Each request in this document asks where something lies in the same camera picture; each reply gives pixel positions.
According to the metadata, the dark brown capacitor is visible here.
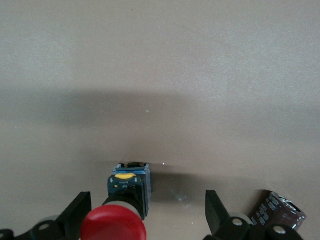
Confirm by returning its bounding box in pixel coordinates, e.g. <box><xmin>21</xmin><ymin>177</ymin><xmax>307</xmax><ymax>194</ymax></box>
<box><xmin>246</xmin><ymin>189</ymin><xmax>308</xmax><ymax>232</ymax></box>

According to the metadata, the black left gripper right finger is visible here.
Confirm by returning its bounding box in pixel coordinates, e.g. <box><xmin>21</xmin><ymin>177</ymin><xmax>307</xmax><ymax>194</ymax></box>
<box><xmin>204</xmin><ymin>189</ymin><xmax>305</xmax><ymax>240</ymax></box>

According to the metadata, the red mushroom push button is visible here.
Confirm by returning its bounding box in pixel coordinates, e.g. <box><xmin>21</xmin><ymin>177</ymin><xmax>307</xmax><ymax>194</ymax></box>
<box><xmin>81</xmin><ymin>161</ymin><xmax>153</xmax><ymax>240</ymax></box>

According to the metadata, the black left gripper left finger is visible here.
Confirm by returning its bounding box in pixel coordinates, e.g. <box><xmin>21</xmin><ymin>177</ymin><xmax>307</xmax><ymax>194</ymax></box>
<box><xmin>0</xmin><ymin>191</ymin><xmax>92</xmax><ymax>240</ymax></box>

